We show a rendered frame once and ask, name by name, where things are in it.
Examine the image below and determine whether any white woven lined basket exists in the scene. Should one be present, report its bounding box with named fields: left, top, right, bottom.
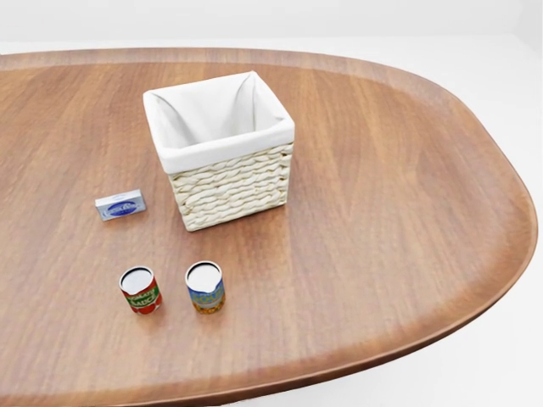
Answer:
left=142, top=70, right=296, bottom=233

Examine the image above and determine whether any red tomato sauce tin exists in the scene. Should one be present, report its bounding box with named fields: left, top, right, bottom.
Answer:
left=119, top=265, right=163, bottom=317

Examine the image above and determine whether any blue yellow soup tin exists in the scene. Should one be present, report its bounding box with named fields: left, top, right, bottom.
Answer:
left=184, top=260, right=227, bottom=315

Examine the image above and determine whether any silver blue printed box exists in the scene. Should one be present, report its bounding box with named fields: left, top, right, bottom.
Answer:
left=94, top=188, right=147, bottom=223

